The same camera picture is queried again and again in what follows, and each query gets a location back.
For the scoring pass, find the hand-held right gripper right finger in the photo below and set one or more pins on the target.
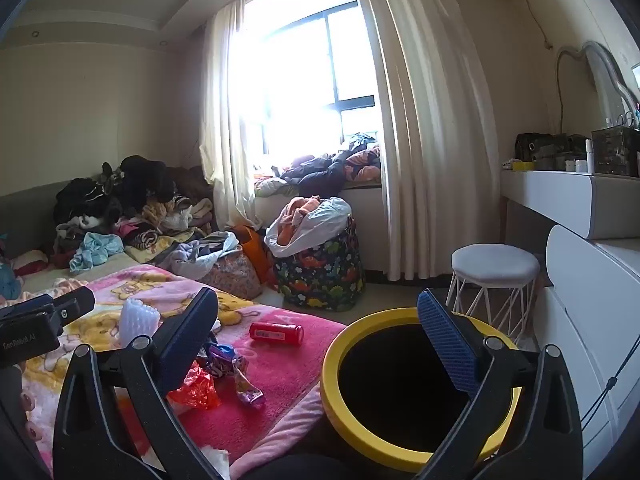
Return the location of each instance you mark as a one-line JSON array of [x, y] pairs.
[[445, 340]]

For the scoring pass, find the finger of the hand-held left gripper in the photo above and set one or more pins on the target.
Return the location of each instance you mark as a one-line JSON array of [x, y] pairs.
[[60, 307]]

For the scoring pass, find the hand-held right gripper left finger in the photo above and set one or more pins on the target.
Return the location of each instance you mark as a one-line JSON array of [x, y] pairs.
[[185, 342]]

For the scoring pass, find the white foam fruit net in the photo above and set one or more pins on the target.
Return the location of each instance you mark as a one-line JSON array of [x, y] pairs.
[[137, 317]]

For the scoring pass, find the purple foil snack wrapper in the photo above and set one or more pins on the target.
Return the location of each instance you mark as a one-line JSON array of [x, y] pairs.
[[247, 390]]

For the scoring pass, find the red cylindrical container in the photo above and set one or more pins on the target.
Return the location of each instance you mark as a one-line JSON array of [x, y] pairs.
[[275, 333]]

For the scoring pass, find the yellow round trash bin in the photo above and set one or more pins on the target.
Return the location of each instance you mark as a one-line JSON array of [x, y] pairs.
[[335, 360]]

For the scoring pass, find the blue red snack wrapper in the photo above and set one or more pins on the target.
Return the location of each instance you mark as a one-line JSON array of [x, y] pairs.
[[220, 355]]

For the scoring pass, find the red plastic wrapper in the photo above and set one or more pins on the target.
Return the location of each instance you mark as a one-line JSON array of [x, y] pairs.
[[197, 390]]

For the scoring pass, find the teal garment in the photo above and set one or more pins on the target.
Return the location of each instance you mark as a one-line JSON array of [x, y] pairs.
[[7, 280]]

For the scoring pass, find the light blue garment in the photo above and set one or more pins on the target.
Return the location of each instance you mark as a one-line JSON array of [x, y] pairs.
[[97, 247]]

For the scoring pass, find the pink floral bag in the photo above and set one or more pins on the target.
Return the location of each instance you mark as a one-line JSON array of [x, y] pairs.
[[230, 275]]

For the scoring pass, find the white grey garment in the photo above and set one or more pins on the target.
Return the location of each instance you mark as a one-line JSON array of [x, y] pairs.
[[210, 250]]

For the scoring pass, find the grey bed headboard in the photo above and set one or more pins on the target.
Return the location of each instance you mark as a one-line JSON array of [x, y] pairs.
[[30, 210]]

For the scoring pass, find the pink cartoon bear blanket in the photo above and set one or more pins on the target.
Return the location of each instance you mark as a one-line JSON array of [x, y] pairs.
[[285, 375]]

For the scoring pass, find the orange bag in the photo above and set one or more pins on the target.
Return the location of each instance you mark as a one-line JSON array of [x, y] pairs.
[[252, 255]]

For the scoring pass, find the white crumpled tissue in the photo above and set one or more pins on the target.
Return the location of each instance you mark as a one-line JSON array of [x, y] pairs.
[[216, 462]]

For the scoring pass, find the dinosaur print fabric basket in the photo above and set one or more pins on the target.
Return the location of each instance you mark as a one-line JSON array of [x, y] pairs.
[[320, 275]]

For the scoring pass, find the pile of dark clothes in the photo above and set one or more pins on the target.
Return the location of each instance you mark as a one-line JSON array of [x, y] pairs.
[[135, 180]]

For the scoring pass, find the white drawer cabinet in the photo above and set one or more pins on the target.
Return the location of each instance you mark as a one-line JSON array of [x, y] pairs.
[[590, 285]]

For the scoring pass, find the white plastic bag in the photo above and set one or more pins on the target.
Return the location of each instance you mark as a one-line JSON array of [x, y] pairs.
[[325, 220]]

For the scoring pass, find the orange cloth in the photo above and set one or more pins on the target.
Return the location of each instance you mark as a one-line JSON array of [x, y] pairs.
[[295, 210]]

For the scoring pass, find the white vanity desk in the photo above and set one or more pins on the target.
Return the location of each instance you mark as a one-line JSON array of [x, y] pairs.
[[550, 195]]

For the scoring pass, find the cream thick curtain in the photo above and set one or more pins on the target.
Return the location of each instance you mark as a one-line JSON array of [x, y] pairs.
[[425, 135]]

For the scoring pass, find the camouflage bag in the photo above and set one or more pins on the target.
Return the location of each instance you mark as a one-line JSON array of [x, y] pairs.
[[540, 147]]

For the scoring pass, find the pile of bedding and jackets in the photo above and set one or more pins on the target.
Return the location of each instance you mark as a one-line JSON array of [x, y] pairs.
[[320, 165]]

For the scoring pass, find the white tube bottle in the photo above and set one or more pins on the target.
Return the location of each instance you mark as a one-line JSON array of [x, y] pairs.
[[590, 155]]

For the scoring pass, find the cream sheer curtain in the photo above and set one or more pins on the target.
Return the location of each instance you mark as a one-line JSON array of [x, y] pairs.
[[220, 110]]

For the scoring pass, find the dark clear organizer box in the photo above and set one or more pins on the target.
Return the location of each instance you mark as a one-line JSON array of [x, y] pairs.
[[615, 152]]

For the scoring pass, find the wavy frame mirror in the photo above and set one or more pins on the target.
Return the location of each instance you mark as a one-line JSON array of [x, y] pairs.
[[607, 80]]

